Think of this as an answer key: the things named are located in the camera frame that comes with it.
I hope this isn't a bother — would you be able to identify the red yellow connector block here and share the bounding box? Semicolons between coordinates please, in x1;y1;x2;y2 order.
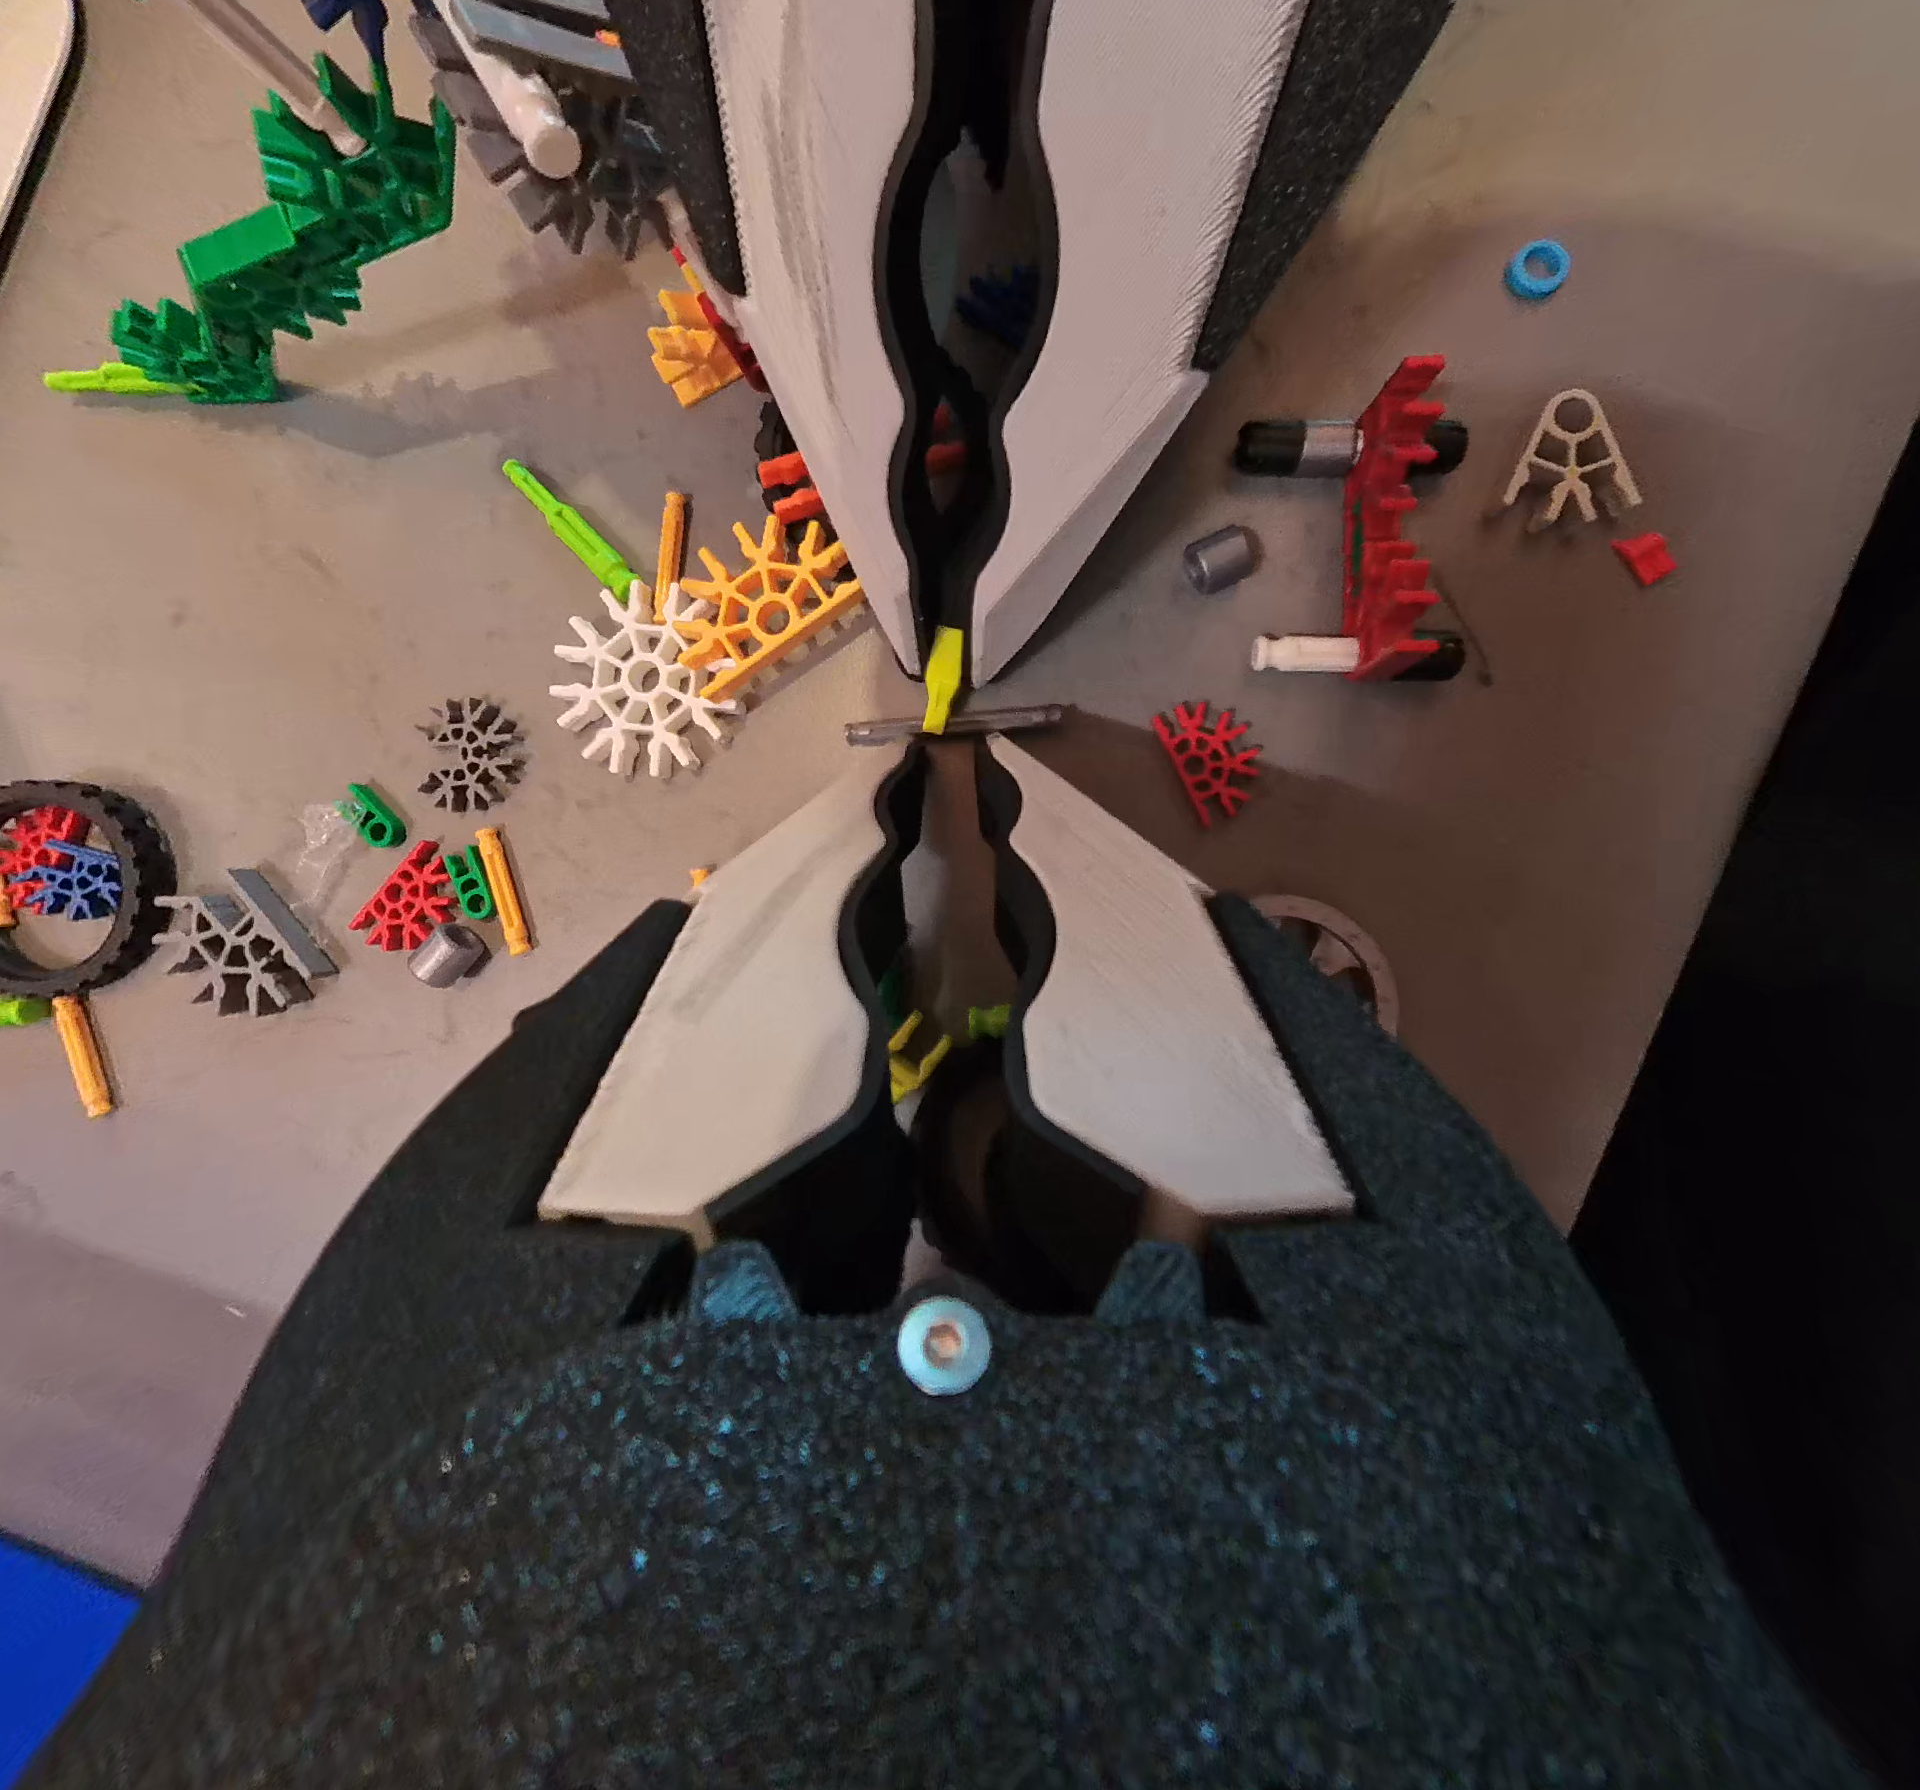
646;264;772;408

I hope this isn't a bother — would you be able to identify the large black knobby tyre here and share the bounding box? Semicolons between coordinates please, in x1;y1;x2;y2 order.
0;779;180;1001

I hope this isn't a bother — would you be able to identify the blue box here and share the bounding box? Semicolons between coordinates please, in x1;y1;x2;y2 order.
0;1533;146;1790

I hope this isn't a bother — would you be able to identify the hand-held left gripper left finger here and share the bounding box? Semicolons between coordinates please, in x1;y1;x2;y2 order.
536;741;924;1275

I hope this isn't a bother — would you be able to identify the grey connector with panel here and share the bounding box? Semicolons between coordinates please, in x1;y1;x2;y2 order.
152;866;343;1020

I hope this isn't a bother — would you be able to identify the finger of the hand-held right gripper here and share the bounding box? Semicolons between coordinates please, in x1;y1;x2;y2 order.
958;0;1344;688
687;0;939;677

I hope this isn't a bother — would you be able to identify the grey panel assembly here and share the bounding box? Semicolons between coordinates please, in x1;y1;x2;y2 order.
402;0;680;255

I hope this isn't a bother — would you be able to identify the yellow half-circle connector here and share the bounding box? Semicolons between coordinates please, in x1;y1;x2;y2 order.
668;513;867;702

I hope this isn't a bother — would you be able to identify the dark grey snowflake connector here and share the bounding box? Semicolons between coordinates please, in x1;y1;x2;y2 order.
415;696;529;814

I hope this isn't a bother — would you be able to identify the green connector structure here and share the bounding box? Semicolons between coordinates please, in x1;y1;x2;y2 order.
106;54;458;406

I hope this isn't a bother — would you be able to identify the black toy tyre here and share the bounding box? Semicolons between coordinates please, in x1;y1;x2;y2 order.
750;380;992;534
910;1035;1038;1260

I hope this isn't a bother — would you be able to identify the white rod with black cap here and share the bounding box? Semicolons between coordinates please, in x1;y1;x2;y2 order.
1250;629;1469;683

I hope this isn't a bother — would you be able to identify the small red connector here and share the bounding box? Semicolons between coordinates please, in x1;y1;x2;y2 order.
349;839;462;956

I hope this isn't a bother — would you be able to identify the grey spoked wheel hub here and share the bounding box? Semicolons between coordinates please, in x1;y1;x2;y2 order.
1248;893;1400;1037

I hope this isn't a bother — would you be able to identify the white fan connector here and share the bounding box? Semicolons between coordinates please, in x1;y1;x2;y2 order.
1502;387;1645;533

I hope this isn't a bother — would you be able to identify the thin metal rod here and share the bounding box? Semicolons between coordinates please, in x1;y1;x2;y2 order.
843;703;1071;745

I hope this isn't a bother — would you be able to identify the white tray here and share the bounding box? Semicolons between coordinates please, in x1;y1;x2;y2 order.
0;0;80;266

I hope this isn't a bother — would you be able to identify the white thick rod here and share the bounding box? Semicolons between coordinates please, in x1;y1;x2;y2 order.
492;71;585;182

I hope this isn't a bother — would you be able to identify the white snowflake connector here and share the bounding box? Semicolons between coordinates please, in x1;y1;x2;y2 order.
549;581;747;782

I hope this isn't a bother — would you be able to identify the clear long rod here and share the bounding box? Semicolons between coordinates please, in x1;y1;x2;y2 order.
96;0;370;158

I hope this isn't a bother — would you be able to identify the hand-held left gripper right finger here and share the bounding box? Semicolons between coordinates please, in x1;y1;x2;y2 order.
971;733;1357;1229

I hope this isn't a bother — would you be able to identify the red half-circle connector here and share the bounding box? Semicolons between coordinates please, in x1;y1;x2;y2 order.
1148;702;1262;828

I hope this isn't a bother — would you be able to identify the red connector strip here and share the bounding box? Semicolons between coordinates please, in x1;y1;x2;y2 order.
1338;352;1452;683

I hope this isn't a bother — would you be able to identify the silver rod with black caps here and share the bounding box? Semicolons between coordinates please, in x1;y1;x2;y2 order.
1234;412;1471;478

